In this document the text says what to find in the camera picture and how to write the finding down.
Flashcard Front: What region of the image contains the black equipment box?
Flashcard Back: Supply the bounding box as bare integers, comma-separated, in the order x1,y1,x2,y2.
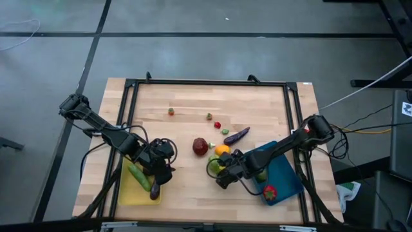
389,89,412,183

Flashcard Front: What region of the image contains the white green paper bag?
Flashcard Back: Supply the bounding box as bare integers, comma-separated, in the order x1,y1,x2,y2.
335,181,362,213

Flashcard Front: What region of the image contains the blue plastic basket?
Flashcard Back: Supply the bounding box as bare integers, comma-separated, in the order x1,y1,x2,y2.
244,140,305,207

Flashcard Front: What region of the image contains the short dark purple eggplant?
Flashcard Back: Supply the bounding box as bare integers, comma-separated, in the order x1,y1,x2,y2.
149,182,162,201

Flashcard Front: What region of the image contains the yellow plastic basket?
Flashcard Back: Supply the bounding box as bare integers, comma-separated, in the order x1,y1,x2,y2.
117,157,163,207

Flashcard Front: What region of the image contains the green cucumber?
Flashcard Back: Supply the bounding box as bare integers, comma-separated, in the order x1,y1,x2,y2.
127,163,152,193

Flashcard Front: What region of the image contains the black metal stand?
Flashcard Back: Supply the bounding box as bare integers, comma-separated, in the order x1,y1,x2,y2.
323,0,412,90

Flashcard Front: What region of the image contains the grey metal foot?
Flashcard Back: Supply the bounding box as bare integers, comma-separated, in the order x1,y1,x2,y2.
0,137,25,151

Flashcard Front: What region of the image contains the silver frame bracket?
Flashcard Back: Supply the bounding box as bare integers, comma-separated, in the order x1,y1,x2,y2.
101,221,138,230

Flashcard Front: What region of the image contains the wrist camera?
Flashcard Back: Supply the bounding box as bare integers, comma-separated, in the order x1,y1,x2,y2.
220,151,236,165
154,138,176,159

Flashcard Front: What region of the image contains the long purple eggplant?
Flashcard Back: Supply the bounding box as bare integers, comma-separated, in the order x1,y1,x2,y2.
223,126,251,146

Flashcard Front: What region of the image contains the large green bell pepper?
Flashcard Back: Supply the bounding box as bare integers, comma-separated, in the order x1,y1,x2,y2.
207,153,226,175

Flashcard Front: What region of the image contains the orange citrus fruit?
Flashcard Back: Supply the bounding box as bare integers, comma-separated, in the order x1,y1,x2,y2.
214,144,232,157

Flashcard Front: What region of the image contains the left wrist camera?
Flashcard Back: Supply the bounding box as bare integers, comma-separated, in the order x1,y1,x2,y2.
154,138,176,159

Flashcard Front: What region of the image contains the dark red apple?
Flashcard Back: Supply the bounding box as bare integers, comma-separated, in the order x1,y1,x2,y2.
192,137,209,157

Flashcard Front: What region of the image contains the thin white cable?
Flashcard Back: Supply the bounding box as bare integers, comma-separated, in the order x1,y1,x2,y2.
0,18,41,52

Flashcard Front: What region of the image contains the thick white cable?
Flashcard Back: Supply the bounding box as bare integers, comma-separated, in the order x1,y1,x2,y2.
318,56,412,111

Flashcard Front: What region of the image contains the red bell pepper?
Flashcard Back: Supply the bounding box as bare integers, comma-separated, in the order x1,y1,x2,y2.
263,184,278,202

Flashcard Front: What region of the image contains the yellow cable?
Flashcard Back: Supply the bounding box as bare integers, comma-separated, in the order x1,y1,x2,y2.
330,124,392,135

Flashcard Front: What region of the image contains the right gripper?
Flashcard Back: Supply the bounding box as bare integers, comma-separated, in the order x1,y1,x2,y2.
216,157,255,190

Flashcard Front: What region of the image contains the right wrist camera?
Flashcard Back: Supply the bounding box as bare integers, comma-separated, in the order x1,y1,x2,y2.
220,151,236,165

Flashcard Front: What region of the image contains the dark storage box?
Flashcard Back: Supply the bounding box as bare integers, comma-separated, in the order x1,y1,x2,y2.
373,170,412,230

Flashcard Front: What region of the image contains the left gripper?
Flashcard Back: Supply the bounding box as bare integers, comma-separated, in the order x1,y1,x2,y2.
149,157,176,188

